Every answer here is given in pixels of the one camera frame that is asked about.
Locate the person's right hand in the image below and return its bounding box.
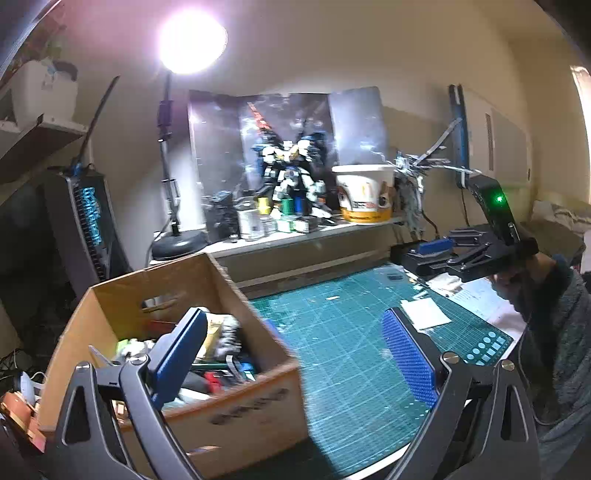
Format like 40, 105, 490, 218
488, 253, 556, 322

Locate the white printer on shelf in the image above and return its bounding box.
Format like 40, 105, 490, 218
4, 60, 78, 128

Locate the blue black wall panel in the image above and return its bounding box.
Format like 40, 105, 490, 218
448, 84, 470, 189

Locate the blue white robot model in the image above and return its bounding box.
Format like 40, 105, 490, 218
244, 103, 339, 222

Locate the grey desk shelf riser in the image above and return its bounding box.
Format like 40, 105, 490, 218
147, 216, 408, 298

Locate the white paper sheet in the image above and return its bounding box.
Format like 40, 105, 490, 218
401, 298, 452, 331

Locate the black PC tower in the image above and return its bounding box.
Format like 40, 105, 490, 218
1, 168, 131, 298

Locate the grey fleece sleeve forearm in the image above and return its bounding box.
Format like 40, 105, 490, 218
519, 257, 590, 479

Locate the black desk lamp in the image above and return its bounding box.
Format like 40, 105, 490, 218
145, 5, 228, 264

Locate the green cutting mat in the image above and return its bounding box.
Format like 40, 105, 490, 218
239, 264, 515, 479

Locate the dark poster backdrop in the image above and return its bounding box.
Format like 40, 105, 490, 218
187, 86, 388, 230

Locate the green cap bottle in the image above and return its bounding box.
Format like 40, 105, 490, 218
281, 197, 296, 216

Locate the McDonald's paper bucket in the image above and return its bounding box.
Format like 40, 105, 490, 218
332, 164, 396, 224

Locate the grey winged robot model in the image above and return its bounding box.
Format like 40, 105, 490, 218
391, 118, 479, 240

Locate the yellow cap bottle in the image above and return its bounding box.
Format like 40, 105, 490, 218
257, 196, 273, 216

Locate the cardboard box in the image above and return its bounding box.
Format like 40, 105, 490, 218
36, 254, 308, 478

